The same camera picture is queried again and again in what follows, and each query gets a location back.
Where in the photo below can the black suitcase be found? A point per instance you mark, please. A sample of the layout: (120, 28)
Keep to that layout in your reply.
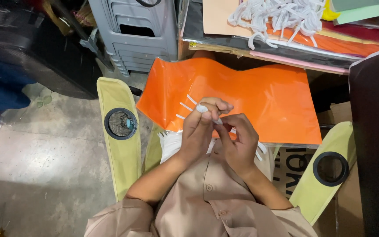
(44, 49)

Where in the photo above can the person's left fingers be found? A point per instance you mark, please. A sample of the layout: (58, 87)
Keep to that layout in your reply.
(216, 104)

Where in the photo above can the printed cardboard box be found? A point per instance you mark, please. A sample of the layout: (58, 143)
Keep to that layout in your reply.
(347, 204)

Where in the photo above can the dark brown board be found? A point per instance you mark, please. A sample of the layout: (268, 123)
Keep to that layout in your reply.
(378, 138)

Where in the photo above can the person's right hand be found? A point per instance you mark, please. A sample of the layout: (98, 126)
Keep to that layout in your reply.
(240, 148)

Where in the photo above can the white plastic bag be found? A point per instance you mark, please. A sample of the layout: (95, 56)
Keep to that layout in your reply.
(171, 144)

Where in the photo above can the small teal object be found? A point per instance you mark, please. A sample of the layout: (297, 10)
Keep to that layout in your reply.
(130, 123)

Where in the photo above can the orange glossy paper sheet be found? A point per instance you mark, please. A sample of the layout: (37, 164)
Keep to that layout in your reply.
(268, 98)

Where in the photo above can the person's left hand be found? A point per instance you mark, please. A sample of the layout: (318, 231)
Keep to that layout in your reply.
(192, 138)

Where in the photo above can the stack of coloured paper sheets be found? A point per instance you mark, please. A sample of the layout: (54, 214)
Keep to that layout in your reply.
(340, 42)

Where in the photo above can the stack of grey plastic stools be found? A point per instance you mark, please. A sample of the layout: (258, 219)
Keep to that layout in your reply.
(137, 29)

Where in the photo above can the yellow-green folding chair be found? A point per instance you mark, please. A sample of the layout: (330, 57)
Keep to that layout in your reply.
(123, 154)

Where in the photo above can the person's beige shirt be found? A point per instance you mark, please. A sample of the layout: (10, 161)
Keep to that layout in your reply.
(209, 204)

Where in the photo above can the yellow plastic item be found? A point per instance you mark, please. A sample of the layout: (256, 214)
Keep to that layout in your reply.
(329, 13)

